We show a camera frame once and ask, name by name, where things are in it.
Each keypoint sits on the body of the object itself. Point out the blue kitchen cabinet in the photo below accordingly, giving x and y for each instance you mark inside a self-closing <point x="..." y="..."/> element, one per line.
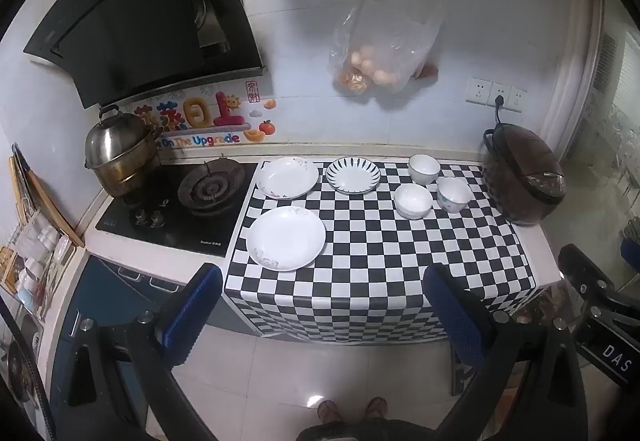
<point x="105" y="291"/>

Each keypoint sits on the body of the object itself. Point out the stove control knob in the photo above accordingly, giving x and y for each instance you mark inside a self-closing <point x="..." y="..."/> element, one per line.
<point x="141" y="217"/>
<point x="158" y="219"/>

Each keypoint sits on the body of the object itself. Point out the colourful wall sticker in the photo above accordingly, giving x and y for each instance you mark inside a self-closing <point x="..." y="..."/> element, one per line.
<point x="200" y="118"/>

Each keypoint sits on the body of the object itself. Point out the stainless steel steamer pot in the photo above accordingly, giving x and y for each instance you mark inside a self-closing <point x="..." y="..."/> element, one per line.
<point x="120" y="146"/>

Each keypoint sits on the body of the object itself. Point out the person's right foot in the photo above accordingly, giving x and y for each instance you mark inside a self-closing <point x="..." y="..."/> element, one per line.
<point x="376" y="408"/>

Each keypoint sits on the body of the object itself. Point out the dish rack with utensils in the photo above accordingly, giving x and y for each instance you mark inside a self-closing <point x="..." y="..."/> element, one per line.
<point x="35" y="256"/>

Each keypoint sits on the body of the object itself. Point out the person's foot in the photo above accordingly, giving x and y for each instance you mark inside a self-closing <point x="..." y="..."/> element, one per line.
<point x="327" y="411"/>
<point x="376" y="408"/>

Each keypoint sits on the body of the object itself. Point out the white plate with grey print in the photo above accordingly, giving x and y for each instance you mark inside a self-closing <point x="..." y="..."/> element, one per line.
<point x="287" y="177"/>
<point x="286" y="238"/>

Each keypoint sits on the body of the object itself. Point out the cluster of brown eggs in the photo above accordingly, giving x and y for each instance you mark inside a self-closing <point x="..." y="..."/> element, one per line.
<point x="372" y="66"/>

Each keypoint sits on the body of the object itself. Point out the sliding glass door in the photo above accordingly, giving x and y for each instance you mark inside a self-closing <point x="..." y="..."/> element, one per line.
<point x="610" y="96"/>

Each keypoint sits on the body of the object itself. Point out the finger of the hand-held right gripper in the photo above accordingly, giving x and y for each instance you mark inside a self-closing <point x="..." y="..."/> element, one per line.
<point x="582" y="271"/>

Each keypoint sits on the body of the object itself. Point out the plain white bowl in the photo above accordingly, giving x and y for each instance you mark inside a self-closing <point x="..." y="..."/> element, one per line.
<point x="424" y="168"/>

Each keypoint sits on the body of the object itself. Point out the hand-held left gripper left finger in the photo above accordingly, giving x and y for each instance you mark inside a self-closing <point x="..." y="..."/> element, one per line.
<point x="192" y="311"/>

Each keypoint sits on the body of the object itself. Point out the thin cutting board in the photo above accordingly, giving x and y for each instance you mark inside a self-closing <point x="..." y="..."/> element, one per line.
<point x="20" y="181"/>

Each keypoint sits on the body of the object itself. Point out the white bowl with blue print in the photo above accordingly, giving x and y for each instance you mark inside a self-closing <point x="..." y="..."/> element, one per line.
<point x="454" y="195"/>

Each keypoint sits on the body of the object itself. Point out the dark round pan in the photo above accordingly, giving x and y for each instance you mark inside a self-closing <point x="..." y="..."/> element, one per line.
<point x="20" y="371"/>

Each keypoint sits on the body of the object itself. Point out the black power plug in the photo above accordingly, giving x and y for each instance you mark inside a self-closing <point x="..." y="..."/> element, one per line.
<point x="498" y="101"/>

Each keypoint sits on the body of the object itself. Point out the clear plastic bag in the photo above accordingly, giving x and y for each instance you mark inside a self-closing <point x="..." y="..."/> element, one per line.
<point x="395" y="31"/>

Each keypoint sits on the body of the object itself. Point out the black and white checkered cloth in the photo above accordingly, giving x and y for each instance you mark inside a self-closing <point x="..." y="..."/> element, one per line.
<point x="380" y="261"/>

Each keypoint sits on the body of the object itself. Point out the wooden cutting board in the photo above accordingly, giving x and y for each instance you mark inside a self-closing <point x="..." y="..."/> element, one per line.
<point x="52" y="208"/>

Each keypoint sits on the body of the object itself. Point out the white wall socket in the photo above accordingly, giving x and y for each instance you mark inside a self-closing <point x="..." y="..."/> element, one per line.
<point x="501" y="91"/>
<point x="477" y="90"/>
<point x="518" y="99"/>

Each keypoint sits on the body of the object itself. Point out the black range hood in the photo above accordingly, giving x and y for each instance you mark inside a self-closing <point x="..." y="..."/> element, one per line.
<point x="150" y="21"/>

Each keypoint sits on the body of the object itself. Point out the round stove burner grate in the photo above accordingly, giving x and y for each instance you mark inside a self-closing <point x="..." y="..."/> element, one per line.
<point x="209" y="186"/>

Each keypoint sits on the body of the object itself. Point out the black glass gas stove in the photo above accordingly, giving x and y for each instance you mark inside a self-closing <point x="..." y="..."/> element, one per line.
<point x="200" y="233"/>

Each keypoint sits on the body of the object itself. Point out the white bowl with red flowers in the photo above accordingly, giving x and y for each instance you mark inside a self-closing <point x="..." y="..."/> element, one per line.
<point x="413" y="201"/>

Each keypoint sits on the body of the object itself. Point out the brown rice cooker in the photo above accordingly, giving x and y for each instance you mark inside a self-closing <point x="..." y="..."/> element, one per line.
<point x="525" y="171"/>

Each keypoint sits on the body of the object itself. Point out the white plate with dark stripes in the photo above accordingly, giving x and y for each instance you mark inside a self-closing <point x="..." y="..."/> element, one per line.
<point x="352" y="175"/>

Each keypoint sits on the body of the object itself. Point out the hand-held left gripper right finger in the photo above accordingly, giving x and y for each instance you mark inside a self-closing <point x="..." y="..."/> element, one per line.
<point x="452" y="316"/>

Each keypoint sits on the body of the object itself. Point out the person's left foot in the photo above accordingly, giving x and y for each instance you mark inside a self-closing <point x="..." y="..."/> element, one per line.
<point x="327" y="411"/>

